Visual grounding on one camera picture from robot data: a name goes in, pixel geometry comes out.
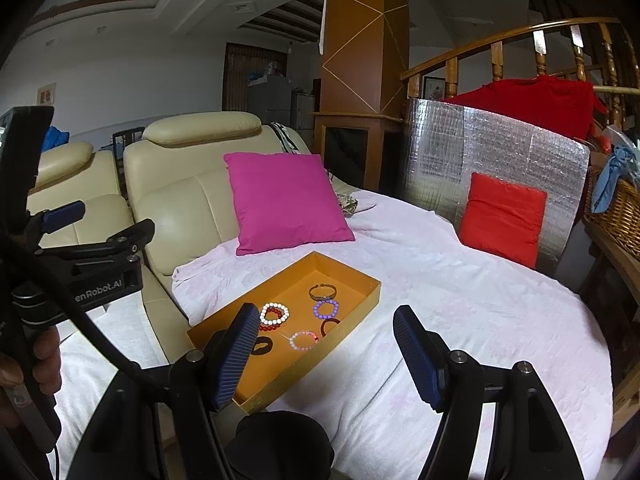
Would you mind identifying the wooden stair railing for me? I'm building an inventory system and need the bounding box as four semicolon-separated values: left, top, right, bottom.
400;18;639;131

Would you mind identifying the person's left hand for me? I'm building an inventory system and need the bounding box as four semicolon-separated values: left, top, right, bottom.
0;326;62;428

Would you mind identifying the pink clear bead bracelet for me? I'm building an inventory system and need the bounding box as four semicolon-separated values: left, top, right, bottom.
287;329;320;354

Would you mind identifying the blue cloth in basket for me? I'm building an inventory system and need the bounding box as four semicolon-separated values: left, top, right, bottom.
590;144;639;214

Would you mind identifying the wicker basket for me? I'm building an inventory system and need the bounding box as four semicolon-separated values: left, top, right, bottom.
584;167;640;260

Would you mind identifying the small red pillow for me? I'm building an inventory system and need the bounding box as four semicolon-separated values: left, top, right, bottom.
458;172;547;269

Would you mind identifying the purple bead bracelet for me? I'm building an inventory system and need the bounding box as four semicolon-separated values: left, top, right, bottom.
312;298;341;321

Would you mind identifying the silver metal cuff bangle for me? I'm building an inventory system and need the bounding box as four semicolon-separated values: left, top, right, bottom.
308;283;337;302

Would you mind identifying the floral patterned cloth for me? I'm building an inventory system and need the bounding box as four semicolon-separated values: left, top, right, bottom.
328;172;376;218

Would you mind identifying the magenta pillow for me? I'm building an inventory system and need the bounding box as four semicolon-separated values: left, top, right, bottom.
224;152;355;256

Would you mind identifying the pink white bed blanket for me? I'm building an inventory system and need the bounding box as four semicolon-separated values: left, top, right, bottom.
56;191;612;479

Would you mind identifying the orange cardboard tray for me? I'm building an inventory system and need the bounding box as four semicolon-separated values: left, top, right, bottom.
188;252;382;414

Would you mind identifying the beige leather sofa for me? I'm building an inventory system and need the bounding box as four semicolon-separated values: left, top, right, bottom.
27;112;283;361

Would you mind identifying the dark maroon ring bangle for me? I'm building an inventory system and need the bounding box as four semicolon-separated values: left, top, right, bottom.
320;318;341;337

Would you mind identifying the white bead bracelet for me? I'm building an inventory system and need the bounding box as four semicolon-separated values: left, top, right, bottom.
259;301;292;326

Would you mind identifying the large red cushion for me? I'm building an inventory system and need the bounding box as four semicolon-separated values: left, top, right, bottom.
445;75;608;140

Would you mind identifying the black cable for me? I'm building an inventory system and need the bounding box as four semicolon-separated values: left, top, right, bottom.
0;278;174;480

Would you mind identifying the silver foil insulation panel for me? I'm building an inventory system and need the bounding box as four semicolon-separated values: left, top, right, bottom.
397;99;590;275

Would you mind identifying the orange wooden pillar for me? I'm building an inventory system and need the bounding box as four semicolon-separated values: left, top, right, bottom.
314;0;410;191

